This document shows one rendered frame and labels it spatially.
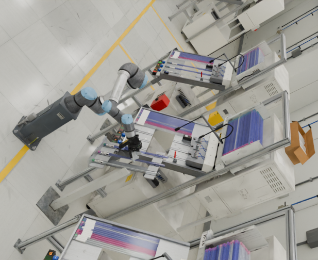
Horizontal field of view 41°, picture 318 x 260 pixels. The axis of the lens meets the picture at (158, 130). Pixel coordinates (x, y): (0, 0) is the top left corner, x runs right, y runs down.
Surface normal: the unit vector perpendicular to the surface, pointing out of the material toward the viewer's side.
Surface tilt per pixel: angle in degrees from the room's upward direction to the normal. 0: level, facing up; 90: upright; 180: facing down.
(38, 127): 90
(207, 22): 90
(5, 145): 0
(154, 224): 90
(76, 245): 44
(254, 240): 90
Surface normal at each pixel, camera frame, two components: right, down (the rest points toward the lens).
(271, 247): -0.58, -0.75
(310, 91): -0.22, 0.52
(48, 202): 0.78, -0.41
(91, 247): 0.14, -0.82
